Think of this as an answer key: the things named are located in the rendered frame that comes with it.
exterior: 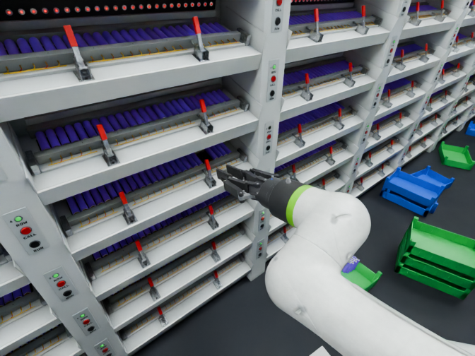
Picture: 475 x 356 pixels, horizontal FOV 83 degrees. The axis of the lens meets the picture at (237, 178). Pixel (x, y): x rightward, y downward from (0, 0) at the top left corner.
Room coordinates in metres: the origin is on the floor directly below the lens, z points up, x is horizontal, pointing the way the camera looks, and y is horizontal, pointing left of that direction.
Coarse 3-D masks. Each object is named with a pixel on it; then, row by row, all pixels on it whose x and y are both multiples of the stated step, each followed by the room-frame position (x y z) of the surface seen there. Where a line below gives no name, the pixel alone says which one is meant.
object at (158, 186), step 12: (228, 156) 0.81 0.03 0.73; (192, 168) 0.73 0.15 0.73; (204, 168) 0.74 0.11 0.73; (168, 180) 0.67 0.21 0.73; (180, 180) 0.69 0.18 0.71; (192, 180) 0.70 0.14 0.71; (132, 192) 0.61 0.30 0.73; (144, 192) 0.61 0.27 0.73; (108, 204) 0.56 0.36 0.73; (120, 204) 0.57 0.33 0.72; (72, 216) 0.51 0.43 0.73; (84, 216) 0.51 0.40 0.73
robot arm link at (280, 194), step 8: (280, 184) 0.45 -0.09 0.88; (288, 184) 0.44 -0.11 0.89; (296, 184) 0.44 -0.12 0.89; (304, 184) 0.44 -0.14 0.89; (272, 192) 0.44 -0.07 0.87; (280, 192) 0.43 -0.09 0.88; (288, 192) 0.42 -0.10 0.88; (272, 200) 0.43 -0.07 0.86; (280, 200) 0.42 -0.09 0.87; (288, 200) 0.40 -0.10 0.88; (272, 208) 0.42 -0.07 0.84; (280, 208) 0.41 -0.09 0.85; (280, 216) 0.40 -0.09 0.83
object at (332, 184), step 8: (336, 168) 1.28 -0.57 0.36; (328, 176) 1.23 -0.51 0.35; (336, 176) 1.26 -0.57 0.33; (344, 176) 1.24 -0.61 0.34; (312, 184) 1.15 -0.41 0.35; (320, 184) 1.19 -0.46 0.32; (328, 184) 1.20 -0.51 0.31; (336, 184) 1.21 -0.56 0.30; (344, 184) 1.22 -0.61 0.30; (272, 216) 0.94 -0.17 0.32; (272, 224) 0.90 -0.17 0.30; (280, 224) 0.90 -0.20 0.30; (272, 232) 0.89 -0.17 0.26
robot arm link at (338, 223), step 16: (304, 192) 0.40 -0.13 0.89; (320, 192) 0.39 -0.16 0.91; (336, 192) 0.38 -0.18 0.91; (288, 208) 0.39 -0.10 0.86; (304, 208) 0.37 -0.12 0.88; (320, 208) 0.35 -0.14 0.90; (336, 208) 0.34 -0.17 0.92; (352, 208) 0.33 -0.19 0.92; (304, 224) 0.34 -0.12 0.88; (320, 224) 0.32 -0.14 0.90; (336, 224) 0.31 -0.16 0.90; (352, 224) 0.31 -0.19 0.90; (368, 224) 0.32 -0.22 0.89; (320, 240) 0.29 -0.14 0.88; (336, 240) 0.29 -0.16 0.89; (352, 240) 0.30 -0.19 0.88; (336, 256) 0.28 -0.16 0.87
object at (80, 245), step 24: (240, 144) 0.86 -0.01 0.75; (216, 168) 0.77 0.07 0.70; (240, 168) 0.79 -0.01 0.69; (192, 192) 0.66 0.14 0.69; (216, 192) 0.70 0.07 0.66; (96, 216) 0.54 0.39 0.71; (120, 216) 0.54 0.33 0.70; (144, 216) 0.55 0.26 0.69; (168, 216) 0.59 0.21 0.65; (72, 240) 0.46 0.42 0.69; (96, 240) 0.47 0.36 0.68; (120, 240) 0.50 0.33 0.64
